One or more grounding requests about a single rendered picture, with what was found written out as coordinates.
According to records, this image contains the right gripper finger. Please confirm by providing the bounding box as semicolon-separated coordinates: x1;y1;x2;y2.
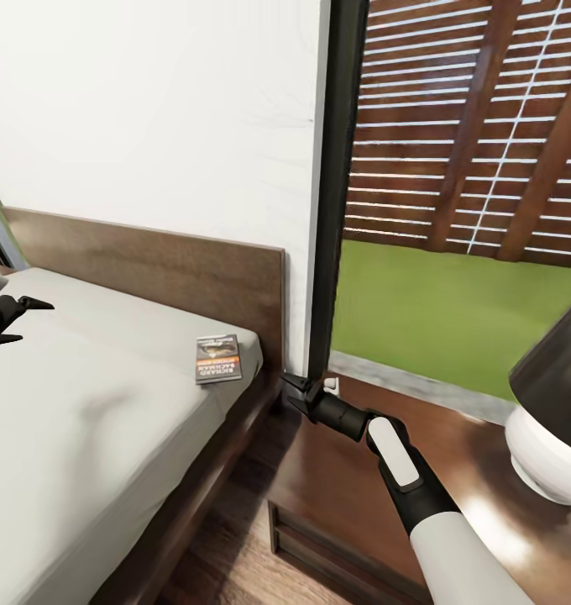
286;396;308;416
279;372;314;392

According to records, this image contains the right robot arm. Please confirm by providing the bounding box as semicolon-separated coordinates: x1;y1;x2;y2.
279;372;535;605

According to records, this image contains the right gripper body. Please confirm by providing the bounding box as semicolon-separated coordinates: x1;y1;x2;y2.
305;381;350;432

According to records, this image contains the hardback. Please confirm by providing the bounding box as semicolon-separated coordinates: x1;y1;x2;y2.
196;334;243;385

